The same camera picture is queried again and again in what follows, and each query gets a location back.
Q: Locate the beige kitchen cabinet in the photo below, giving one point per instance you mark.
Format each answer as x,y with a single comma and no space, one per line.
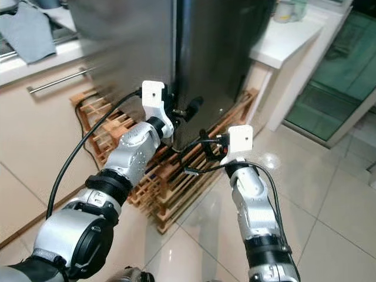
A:
29,135

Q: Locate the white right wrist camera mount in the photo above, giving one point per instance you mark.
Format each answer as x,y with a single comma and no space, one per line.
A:
239,140

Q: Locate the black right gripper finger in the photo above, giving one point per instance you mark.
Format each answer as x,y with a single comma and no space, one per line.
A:
208,147

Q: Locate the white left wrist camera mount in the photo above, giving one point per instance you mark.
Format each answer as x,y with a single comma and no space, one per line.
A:
155,100

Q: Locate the wooden wine rack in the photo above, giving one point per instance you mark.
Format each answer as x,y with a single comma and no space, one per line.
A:
170,182

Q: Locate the pale cup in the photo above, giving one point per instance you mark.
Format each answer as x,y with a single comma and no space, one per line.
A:
288,10

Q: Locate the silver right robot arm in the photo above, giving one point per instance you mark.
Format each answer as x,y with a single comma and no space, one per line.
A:
255,205

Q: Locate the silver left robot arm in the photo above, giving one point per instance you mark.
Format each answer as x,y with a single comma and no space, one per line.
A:
70,235

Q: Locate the grey cloth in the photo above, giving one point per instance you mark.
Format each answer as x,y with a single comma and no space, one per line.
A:
29,32

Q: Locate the green glass door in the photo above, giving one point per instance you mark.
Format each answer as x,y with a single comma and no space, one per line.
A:
335,82

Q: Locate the black stove top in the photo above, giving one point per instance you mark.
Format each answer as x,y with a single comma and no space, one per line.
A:
61,35

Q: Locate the white side counter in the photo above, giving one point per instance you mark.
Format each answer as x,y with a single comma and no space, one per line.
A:
282,41

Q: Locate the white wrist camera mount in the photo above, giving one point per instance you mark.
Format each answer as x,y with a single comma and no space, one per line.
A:
239,140
155,100

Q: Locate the grey mini fridge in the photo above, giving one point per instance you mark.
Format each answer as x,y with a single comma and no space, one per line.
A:
123,53

